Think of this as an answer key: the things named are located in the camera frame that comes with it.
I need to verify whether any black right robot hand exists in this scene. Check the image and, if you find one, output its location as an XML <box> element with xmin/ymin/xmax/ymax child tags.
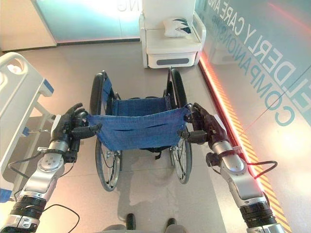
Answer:
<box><xmin>190</xmin><ymin>102</ymin><xmax>230</xmax><ymax>146</ymax></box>

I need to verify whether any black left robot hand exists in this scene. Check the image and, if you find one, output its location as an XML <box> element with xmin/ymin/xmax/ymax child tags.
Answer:
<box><xmin>51</xmin><ymin>102</ymin><xmax>89</xmax><ymax>143</ymax></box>

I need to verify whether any blue seat wheelchair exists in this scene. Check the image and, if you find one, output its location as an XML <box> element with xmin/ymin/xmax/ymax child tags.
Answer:
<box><xmin>70</xmin><ymin>67</ymin><xmax>210</xmax><ymax>193</ymax></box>

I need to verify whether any white hospital bed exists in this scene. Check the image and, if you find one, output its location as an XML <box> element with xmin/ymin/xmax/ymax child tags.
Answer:
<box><xmin>0</xmin><ymin>51</ymin><xmax>58</xmax><ymax>203</ymax></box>

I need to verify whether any red and yellow floor strip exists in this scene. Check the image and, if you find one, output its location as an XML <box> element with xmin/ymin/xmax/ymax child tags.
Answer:
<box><xmin>199</xmin><ymin>52</ymin><xmax>294</xmax><ymax>233</ymax></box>

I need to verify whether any white armchair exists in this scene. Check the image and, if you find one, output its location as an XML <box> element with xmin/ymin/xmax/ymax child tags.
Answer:
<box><xmin>138</xmin><ymin>0</ymin><xmax>207</xmax><ymax>69</ymax></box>

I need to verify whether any white pillow with dark print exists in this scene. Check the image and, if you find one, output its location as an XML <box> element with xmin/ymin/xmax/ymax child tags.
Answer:
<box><xmin>162</xmin><ymin>17</ymin><xmax>193</xmax><ymax>39</ymax></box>

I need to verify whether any dark left robot foot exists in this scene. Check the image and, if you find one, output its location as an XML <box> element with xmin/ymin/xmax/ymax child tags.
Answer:
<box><xmin>125</xmin><ymin>213</ymin><xmax>137</xmax><ymax>230</ymax></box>

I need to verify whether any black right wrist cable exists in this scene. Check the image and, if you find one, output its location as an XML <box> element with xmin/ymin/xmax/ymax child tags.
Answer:
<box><xmin>242</xmin><ymin>160</ymin><xmax>278</xmax><ymax>181</ymax></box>

